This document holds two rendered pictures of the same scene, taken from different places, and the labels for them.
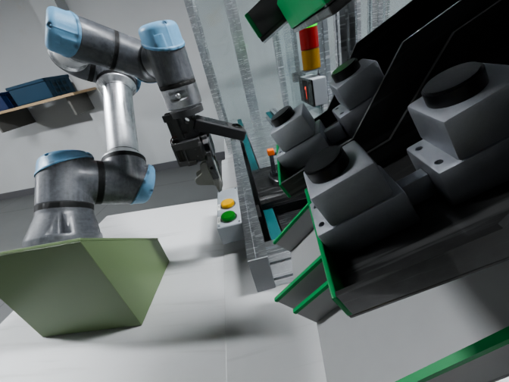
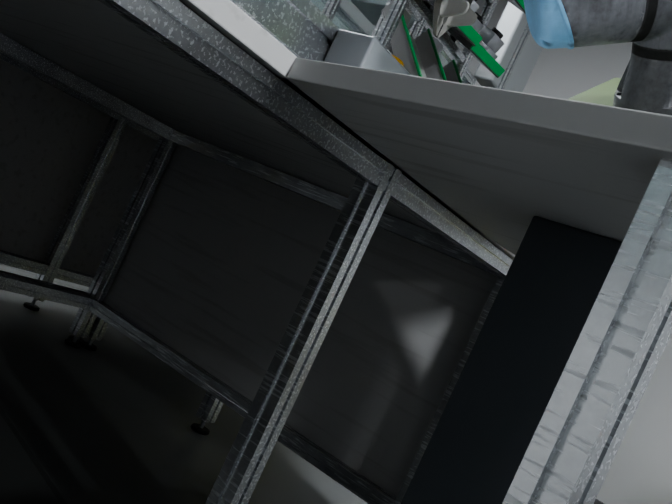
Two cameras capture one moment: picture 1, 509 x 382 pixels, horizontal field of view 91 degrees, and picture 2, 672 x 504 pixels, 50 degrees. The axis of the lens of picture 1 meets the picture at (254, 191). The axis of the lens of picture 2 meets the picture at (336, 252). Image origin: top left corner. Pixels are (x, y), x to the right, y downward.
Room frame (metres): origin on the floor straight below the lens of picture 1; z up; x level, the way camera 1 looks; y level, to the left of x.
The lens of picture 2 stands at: (1.56, 0.76, 0.65)
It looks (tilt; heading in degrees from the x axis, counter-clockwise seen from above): 1 degrees up; 214
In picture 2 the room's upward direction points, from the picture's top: 25 degrees clockwise
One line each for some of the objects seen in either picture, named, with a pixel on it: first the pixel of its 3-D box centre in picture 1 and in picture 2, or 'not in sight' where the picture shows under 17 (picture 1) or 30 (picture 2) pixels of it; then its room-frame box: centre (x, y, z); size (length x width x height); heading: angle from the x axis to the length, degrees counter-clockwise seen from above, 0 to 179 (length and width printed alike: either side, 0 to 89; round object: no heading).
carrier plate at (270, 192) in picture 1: (291, 178); not in sight; (0.72, -0.13, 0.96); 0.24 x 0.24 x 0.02; 0
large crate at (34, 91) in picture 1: (43, 89); not in sight; (3.71, 2.27, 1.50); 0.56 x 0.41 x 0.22; 78
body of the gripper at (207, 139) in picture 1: (192, 135); not in sight; (0.57, 0.11, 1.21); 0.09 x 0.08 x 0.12; 90
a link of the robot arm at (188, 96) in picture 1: (182, 98); not in sight; (0.57, 0.10, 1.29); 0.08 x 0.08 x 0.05
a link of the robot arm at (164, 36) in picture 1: (167, 56); not in sight; (0.57, 0.10, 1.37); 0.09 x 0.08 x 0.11; 33
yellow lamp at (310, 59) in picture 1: (310, 58); not in sight; (0.76, -0.24, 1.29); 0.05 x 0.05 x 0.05
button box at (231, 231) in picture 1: (230, 212); (381, 82); (0.66, 0.09, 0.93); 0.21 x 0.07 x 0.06; 0
